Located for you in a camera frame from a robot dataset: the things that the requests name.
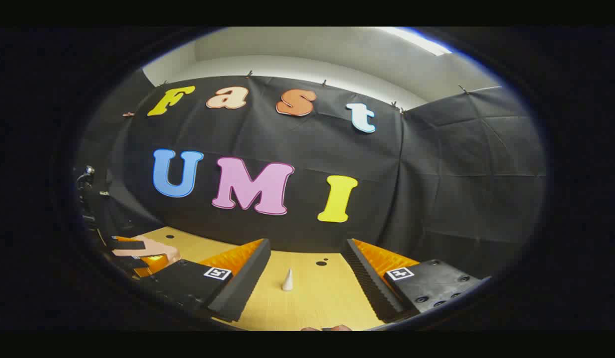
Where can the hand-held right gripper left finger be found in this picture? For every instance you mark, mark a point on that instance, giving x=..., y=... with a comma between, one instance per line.
x=247, y=278

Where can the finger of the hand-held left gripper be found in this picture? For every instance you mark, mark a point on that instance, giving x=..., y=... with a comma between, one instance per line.
x=126, y=244
x=148, y=263

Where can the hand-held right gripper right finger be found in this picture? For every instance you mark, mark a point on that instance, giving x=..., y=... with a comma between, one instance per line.
x=362, y=278

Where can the pink suitcase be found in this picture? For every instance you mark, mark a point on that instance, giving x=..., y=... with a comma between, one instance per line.
x=158, y=248

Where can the white skin care tube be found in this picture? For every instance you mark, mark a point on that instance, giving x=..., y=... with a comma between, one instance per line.
x=287, y=283

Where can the black backdrop cloth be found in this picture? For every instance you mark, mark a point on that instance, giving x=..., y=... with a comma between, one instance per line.
x=436, y=189

